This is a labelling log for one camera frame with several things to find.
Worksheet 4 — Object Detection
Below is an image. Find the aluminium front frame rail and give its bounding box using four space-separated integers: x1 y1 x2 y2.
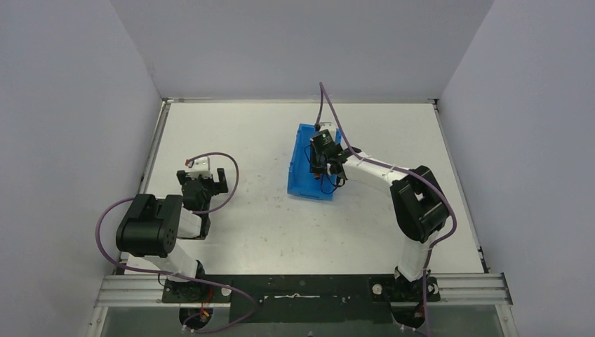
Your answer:
95 274 513 308

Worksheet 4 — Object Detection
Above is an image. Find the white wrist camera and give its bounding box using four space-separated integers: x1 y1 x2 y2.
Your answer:
185 157 212 179
314 122 336 133

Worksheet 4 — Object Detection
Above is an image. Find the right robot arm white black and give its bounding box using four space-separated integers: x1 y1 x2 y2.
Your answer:
309 129 450 301

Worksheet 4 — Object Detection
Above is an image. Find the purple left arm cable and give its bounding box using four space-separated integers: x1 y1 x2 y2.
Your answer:
95 152 258 335

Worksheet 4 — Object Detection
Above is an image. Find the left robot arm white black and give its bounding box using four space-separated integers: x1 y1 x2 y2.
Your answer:
116 168 229 303

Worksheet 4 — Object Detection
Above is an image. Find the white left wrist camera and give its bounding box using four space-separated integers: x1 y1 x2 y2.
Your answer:
185 157 212 179

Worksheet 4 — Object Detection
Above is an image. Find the blue plastic bin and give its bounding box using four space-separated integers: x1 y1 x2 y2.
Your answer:
287 124 346 201

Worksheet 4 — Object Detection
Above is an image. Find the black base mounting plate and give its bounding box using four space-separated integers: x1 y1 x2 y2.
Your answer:
161 274 441 326

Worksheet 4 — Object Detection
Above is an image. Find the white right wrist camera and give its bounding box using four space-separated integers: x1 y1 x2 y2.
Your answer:
314 122 336 133

